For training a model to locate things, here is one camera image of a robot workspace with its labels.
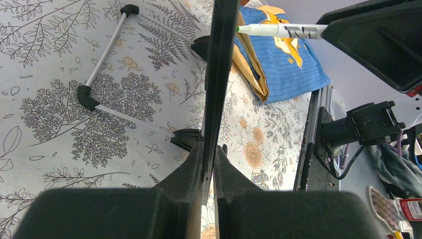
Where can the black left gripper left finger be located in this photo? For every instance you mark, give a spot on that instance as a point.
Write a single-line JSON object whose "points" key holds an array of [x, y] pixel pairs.
{"points": [[169, 210]]}

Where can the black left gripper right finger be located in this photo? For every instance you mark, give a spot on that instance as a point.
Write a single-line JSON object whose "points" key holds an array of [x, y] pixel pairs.
{"points": [[245, 211]]}

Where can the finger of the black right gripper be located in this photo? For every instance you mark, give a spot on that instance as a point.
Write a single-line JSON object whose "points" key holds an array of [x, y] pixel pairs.
{"points": [[384, 36]]}

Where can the white marker pen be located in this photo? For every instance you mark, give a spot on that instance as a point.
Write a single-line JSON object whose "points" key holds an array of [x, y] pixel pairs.
{"points": [[281, 30]]}

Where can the white whiteboard black frame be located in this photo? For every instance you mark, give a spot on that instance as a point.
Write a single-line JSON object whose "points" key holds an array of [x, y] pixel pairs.
{"points": [[216, 49]]}

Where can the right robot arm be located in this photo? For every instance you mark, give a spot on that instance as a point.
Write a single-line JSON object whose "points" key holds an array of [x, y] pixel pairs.
{"points": [[372, 123]]}

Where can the blue Pikachu cloth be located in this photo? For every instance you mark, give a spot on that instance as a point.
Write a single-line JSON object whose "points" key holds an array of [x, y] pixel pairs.
{"points": [[278, 69]]}

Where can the grey cloth beside table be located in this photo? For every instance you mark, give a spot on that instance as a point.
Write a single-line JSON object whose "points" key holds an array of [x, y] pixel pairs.
{"points": [[397, 170]]}

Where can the floral tablecloth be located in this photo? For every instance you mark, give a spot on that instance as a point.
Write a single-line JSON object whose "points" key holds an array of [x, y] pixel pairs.
{"points": [[49, 140]]}

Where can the checkered patterned object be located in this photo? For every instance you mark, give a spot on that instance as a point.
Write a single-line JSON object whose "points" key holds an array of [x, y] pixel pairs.
{"points": [[384, 209]]}

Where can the red white box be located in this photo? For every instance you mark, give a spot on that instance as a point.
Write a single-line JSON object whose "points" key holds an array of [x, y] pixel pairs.
{"points": [[412, 209]]}

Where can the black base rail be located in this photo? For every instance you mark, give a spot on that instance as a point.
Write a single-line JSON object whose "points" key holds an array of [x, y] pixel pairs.
{"points": [[311, 174]]}

